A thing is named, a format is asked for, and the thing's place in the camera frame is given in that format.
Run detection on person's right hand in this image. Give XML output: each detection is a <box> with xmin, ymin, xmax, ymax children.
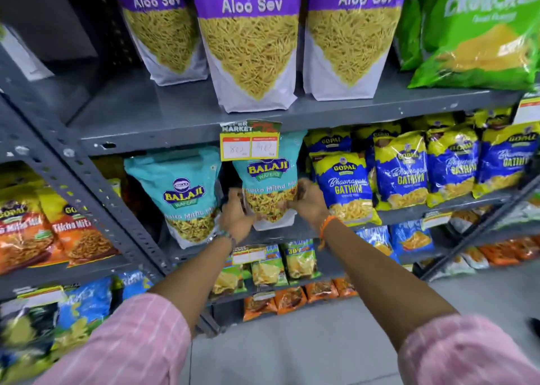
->
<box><xmin>287</xmin><ymin>178</ymin><xmax>335</xmax><ymax>231</ymax></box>

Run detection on person's left hand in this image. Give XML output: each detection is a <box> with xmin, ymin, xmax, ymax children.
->
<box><xmin>219</xmin><ymin>188</ymin><xmax>256</xmax><ymax>244</ymax></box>

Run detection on teal snack packet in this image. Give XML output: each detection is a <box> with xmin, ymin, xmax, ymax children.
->
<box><xmin>232</xmin><ymin>131</ymin><xmax>307</xmax><ymax>232</ymax></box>
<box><xmin>124</xmin><ymin>146</ymin><xmax>223</xmax><ymax>250</ymax></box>

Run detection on person's left forearm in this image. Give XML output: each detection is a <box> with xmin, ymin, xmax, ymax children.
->
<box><xmin>148</xmin><ymin>232</ymin><xmax>238</xmax><ymax>338</ymax></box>

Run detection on person's right forearm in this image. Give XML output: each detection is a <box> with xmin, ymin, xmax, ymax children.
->
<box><xmin>320</xmin><ymin>218</ymin><xmax>460</xmax><ymax>354</ymax></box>

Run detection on orange wrist thread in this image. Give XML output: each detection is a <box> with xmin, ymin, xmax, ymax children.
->
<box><xmin>318</xmin><ymin>215</ymin><xmax>341</xmax><ymax>251</ymax></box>

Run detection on yellow price tag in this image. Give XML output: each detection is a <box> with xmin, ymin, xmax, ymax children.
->
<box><xmin>219</xmin><ymin>120</ymin><xmax>283</xmax><ymax>162</ymax></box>

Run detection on white yellow shelf label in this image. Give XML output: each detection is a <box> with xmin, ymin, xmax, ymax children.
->
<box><xmin>231</xmin><ymin>246</ymin><xmax>268</xmax><ymax>266</ymax></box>
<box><xmin>512</xmin><ymin>92</ymin><xmax>540</xmax><ymax>125</ymax></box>
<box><xmin>13</xmin><ymin>285</ymin><xmax>66</xmax><ymax>307</ymax></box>
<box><xmin>421</xmin><ymin>210</ymin><xmax>453</xmax><ymax>230</ymax></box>

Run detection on row of small green packets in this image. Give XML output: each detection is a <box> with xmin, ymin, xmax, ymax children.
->
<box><xmin>210</xmin><ymin>239</ymin><xmax>322</xmax><ymax>302</ymax></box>

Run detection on small blue snack packet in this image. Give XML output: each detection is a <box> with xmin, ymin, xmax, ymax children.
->
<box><xmin>389</xmin><ymin>220</ymin><xmax>436</xmax><ymax>260</ymax></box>
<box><xmin>355</xmin><ymin>226</ymin><xmax>399</xmax><ymax>264</ymax></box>

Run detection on row of small orange packets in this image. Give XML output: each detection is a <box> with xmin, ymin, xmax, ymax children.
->
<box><xmin>242</xmin><ymin>277</ymin><xmax>360</xmax><ymax>323</ymax></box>

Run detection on row of blue yellow packets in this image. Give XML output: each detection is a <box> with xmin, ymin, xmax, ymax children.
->
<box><xmin>303</xmin><ymin>110</ymin><xmax>540</xmax><ymax>228</ymax></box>

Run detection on grey metal shelving rack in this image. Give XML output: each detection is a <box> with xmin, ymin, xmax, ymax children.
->
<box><xmin>0</xmin><ymin>0</ymin><xmax>540</xmax><ymax>339</ymax></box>

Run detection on purple white snack packet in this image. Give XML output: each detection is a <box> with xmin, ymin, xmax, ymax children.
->
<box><xmin>188</xmin><ymin>0</ymin><xmax>304</xmax><ymax>114</ymax></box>
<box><xmin>102</xmin><ymin>0</ymin><xmax>210</xmax><ymax>87</ymax></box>
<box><xmin>302</xmin><ymin>0</ymin><xmax>410</xmax><ymax>101</ymax></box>

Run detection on orange snack packet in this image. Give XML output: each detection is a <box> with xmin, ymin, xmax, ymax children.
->
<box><xmin>37</xmin><ymin>186</ymin><xmax>120</xmax><ymax>268</ymax></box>
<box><xmin>0</xmin><ymin>182</ymin><xmax>57</xmax><ymax>277</ymax></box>

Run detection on pink striped left shirt sleeve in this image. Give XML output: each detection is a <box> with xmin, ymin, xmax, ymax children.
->
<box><xmin>33</xmin><ymin>293</ymin><xmax>192</xmax><ymax>385</ymax></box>

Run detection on pink striped shirt sleeve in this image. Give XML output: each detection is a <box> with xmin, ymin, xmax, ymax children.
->
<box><xmin>397</xmin><ymin>314</ymin><xmax>540</xmax><ymax>385</ymax></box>
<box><xmin>33</xmin><ymin>293</ymin><xmax>192</xmax><ymax>385</ymax></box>

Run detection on large green snack packet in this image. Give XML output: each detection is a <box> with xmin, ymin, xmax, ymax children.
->
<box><xmin>408</xmin><ymin>0</ymin><xmax>540</xmax><ymax>91</ymax></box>
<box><xmin>396</xmin><ymin>0</ymin><xmax>424</xmax><ymax>72</ymax></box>

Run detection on row of orange white packets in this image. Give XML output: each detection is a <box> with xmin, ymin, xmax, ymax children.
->
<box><xmin>426</xmin><ymin>199</ymin><xmax>540</xmax><ymax>281</ymax></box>

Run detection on pile of blue black packets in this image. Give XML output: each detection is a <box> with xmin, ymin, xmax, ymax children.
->
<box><xmin>0</xmin><ymin>270</ymin><xmax>153</xmax><ymax>385</ymax></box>

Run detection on pink striped right shirt sleeve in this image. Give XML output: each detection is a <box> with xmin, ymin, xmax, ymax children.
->
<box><xmin>397</xmin><ymin>314</ymin><xmax>540</xmax><ymax>385</ymax></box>

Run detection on silver teal wrist bracelet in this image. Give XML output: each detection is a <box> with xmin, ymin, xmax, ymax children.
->
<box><xmin>208</xmin><ymin>229</ymin><xmax>238</xmax><ymax>251</ymax></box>

